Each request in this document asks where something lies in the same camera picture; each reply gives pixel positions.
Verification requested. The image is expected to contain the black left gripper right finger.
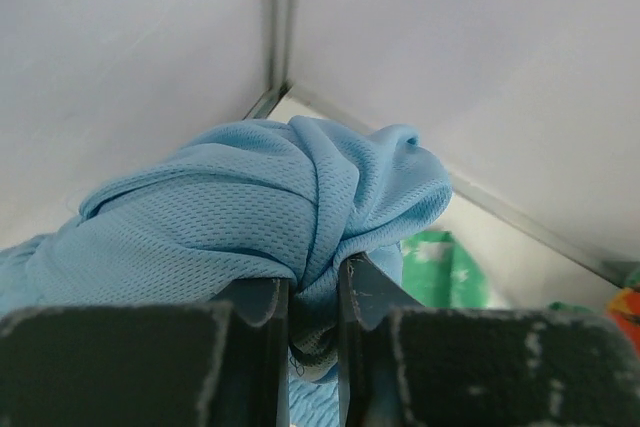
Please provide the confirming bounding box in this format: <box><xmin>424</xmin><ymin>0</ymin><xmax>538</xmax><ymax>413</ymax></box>
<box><xmin>338</xmin><ymin>254</ymin><xmax>639</xmax><ymax>426</ymax></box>

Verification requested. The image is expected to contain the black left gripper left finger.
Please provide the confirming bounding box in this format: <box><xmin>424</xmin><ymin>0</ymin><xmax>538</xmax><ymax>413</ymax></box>
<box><xmin>1</xmin><ymin>279</ymin><xmax>289</xmax><ymax>426</ymax></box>

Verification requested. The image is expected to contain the light blue mesh cloth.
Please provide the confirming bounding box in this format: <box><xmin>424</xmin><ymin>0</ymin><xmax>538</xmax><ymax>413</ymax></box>
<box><xmin>1</xmin><ymin>116</ymin><xmax>452</xmax><ymax>426</ymax></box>

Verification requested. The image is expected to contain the green white cloth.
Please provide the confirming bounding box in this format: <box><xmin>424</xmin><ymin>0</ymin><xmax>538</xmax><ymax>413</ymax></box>
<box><xmin>402</xmin><ymin>231</ymin><xmax>613</xmax><ymax>312</ymax></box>

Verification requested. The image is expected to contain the orange cloth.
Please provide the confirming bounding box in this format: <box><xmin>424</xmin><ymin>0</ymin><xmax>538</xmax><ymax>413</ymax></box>
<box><xmin>607</xmin><ymin>285</ymin><xmax>640</xmax><ymax>352</ymax></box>

